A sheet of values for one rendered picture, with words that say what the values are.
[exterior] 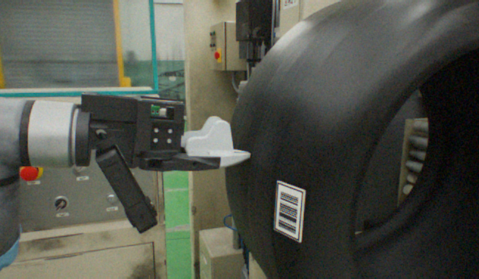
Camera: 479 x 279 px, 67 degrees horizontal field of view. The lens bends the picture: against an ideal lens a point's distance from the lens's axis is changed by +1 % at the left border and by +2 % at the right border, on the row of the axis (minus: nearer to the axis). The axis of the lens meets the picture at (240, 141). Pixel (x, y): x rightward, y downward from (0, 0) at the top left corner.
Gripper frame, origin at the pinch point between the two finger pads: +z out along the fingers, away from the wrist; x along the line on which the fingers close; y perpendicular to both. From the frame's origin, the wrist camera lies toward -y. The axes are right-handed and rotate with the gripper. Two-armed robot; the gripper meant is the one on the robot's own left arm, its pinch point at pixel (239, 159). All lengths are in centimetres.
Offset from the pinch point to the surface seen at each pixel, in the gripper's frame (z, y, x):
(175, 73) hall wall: 109, -1, 887
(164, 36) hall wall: 76, 85, 898
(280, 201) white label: 2.4, -2.5, -9.2
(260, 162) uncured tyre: 1.3, 0.9, -4.2
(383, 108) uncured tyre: 11.4, 9.4, -12.2
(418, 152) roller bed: 63, -4, 33
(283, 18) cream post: 18.5, 25.0, 34.7
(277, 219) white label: 2.4, -4.8, -8.9
